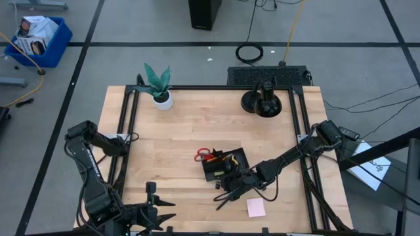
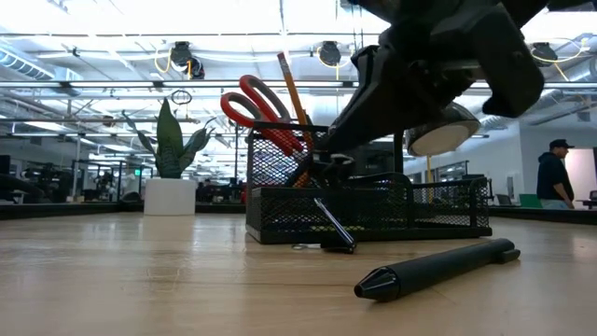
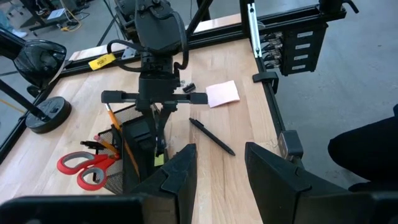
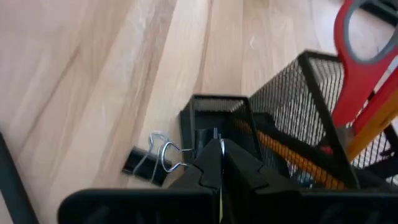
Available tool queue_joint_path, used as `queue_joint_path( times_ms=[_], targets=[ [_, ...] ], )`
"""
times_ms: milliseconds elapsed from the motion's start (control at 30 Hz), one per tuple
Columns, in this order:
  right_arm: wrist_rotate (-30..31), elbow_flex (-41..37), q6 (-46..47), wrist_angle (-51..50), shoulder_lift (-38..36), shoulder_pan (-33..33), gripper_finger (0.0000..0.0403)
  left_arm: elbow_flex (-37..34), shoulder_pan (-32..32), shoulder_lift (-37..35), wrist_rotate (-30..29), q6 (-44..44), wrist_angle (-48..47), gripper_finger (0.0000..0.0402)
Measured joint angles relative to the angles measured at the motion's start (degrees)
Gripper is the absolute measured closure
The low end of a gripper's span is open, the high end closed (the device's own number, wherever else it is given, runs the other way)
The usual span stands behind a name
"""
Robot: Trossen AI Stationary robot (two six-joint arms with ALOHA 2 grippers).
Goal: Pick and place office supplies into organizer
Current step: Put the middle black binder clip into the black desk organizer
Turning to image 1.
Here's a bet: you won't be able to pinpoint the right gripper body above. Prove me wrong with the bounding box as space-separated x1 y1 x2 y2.
221 163 261 195

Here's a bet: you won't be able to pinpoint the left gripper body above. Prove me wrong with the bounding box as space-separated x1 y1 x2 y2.
130 182 164 232

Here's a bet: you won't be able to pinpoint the black mesh desk organizer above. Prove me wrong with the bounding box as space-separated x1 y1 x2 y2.
201 147 251 183

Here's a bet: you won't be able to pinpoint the red-handled scissors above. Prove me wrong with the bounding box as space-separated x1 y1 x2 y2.
194 147 213 163

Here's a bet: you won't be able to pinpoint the pink sticky note pad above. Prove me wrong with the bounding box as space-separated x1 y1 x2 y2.
245 197 267 218

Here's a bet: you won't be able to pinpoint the black desk lamp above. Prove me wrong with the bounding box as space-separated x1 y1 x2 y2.
240 75 282 118

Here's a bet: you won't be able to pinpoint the green plant in white pot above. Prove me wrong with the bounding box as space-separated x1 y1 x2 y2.
135 62 174 111

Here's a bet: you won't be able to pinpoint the black perforated case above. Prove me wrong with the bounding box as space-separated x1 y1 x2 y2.
226 65 312 87

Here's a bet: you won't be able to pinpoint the black power adapter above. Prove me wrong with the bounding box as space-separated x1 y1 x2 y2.
337 125 361 140

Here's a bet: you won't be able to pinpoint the white paper sheet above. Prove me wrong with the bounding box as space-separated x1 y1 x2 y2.
347 140 392 191

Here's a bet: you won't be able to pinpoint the black metal stand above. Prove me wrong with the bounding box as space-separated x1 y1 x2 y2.
337 126 420 236

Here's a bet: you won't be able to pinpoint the black computer tower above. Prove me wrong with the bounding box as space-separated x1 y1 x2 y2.
188 0 222 31

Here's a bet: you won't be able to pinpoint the blue plastic bin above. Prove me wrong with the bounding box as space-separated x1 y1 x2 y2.
3 16 74 69

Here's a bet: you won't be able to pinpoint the white printed box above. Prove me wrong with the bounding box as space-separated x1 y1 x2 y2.
16 15 59 42
14 36 47 56

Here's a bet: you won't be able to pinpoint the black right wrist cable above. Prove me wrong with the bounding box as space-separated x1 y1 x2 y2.
251 163 280 203

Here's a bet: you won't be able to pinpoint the black aluminium table frame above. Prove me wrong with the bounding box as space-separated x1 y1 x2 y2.
77 84 354 236

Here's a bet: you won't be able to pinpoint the black hanging cable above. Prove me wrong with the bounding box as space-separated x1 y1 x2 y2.
234 0 264 65

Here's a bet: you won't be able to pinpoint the yellow hanging cable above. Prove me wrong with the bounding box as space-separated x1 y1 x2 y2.
278 0 306 66

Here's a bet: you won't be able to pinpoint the yellow floor cable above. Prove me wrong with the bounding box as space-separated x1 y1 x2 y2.
0 31 46 108

